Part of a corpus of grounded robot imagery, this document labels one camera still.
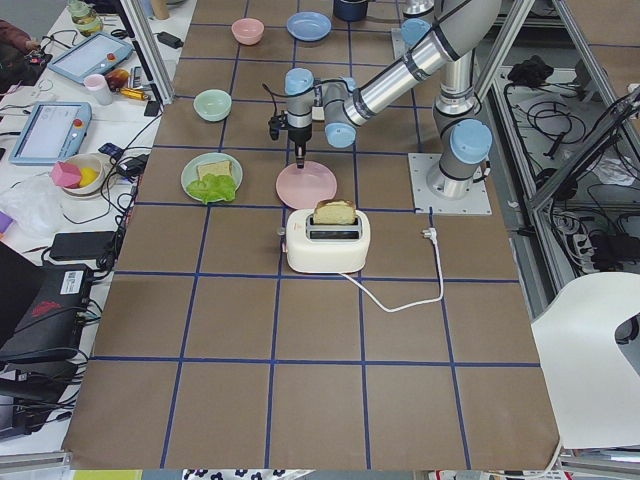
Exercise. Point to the pink plate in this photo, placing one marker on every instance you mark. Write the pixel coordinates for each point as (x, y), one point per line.
(304, 188)

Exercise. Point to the green drink bottle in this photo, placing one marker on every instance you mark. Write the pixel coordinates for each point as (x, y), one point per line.
(84, 17)

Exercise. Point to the green lettuce leaf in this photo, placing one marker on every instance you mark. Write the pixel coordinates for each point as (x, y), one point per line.
(213, 188)

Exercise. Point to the black power adapter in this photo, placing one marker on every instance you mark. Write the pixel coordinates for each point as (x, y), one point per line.
(169, 40)

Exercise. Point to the beige bowl with toys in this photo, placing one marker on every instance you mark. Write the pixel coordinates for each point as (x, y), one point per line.
(80, 175)

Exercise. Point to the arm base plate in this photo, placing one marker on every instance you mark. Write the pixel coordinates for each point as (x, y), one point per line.
(450, 200)
(398, 43)

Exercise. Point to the white toaster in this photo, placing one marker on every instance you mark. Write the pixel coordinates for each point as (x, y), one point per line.
(325, 249)

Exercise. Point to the blue teach pendant far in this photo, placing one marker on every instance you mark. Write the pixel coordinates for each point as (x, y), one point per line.
(97, 54)

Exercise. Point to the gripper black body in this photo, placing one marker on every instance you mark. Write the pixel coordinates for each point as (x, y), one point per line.
(299, 135)

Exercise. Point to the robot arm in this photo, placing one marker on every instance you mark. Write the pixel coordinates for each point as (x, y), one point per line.
(439, 53)
(418, 9)

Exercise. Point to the pink cup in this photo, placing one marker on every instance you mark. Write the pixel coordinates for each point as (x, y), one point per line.
(98, 87)

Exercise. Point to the bread slice on plate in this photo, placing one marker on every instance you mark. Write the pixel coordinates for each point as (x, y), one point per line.
(220, 168)

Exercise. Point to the dark blue saucepan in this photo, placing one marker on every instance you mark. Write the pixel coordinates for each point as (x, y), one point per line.
(350, 10)

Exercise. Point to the mint green bowl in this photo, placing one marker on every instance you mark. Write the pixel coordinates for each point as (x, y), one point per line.
(213, 105)

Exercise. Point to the red yellow mango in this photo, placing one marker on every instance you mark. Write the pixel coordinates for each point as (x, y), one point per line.
(117, 79)

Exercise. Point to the mint green plate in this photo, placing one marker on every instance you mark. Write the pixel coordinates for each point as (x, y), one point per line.
(189, 172)

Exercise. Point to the blue teach pendant near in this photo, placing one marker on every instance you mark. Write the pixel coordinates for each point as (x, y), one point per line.
(53, 132)

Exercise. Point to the white paper sheet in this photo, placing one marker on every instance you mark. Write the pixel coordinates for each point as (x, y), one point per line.
(593, 388)

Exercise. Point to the blue teach pendant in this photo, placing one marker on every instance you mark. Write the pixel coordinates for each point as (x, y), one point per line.
(53, 132)
(97, 54)

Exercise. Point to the pink bowl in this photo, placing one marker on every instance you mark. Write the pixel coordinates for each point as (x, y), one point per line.
(248, 31)

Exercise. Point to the clear plastic bag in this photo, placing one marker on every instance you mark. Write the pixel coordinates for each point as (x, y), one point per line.
(34, 204)

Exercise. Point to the toast slice in toaster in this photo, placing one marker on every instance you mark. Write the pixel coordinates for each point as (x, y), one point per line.
(334, 212)

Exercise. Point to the blue plate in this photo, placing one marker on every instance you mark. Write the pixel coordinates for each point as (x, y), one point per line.
(309, 26)

